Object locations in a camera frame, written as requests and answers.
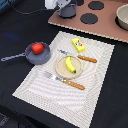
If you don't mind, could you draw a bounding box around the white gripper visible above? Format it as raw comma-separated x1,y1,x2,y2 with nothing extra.
45,0,71,10

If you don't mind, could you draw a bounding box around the red toy tomato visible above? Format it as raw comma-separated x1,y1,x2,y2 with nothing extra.
31,43,44,54

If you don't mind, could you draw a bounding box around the yellow butter box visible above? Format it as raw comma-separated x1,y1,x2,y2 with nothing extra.
72,38,85,53

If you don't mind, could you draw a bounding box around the grey pot with long handle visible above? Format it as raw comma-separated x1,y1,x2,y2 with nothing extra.
2,42,51,65

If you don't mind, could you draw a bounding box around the yellow toy banana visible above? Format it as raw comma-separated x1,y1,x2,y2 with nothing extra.
66,56,76,73

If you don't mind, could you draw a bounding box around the brown wooden board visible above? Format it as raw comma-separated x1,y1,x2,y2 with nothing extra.
48,0,128,43

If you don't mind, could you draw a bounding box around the round tan wooden plate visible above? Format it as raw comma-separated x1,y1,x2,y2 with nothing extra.
55,56,83,79

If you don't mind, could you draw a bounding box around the beige bowl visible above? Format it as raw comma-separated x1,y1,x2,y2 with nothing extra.
116,4,128,30

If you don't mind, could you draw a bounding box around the white woven placemat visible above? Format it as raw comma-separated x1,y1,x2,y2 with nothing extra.
13,31,114,128

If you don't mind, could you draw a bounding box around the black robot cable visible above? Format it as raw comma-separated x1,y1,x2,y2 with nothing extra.
8,1,56,16

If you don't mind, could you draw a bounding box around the knife with wooden handle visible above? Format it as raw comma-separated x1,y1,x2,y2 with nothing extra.
58,50,97,63

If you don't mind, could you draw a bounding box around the fork with wooden handle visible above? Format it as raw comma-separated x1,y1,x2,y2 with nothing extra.
44,71,85,90

